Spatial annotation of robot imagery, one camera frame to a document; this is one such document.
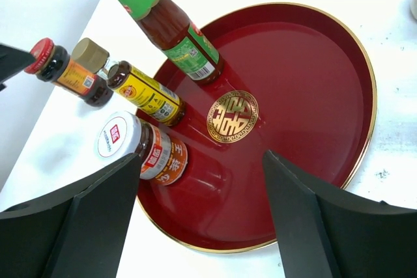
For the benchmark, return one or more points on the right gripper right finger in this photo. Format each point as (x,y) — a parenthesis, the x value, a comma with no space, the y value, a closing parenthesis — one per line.
(325,231)

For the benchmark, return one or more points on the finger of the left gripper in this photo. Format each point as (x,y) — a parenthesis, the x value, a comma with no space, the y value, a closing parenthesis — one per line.
(13,61)

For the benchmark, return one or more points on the silver lid spice jar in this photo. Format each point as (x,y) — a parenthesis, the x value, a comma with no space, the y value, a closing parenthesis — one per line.
(163,158)

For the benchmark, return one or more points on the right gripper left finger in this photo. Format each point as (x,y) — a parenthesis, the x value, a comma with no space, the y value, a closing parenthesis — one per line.
(75,231)

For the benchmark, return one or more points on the red lid sauce jar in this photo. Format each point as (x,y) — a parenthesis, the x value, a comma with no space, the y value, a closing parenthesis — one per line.
(54,64)

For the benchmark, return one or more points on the small yellow label bottle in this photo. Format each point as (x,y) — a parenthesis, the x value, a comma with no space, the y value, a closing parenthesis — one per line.
(146,93)

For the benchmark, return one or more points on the green label sauce bottle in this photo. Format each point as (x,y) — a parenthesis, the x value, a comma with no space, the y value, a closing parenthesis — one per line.
(171,30)

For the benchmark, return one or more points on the red round tray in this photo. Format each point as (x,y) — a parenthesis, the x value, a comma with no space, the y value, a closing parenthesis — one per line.
(296,81)

